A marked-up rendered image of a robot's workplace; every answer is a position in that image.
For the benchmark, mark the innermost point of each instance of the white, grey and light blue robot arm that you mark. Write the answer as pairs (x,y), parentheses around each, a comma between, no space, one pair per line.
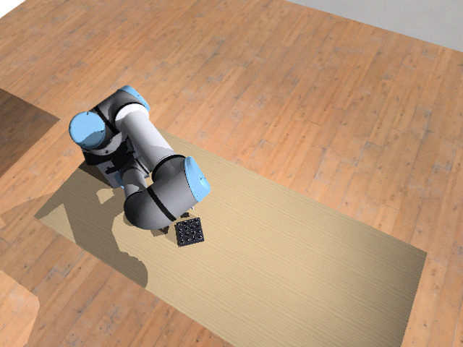
(178,182)

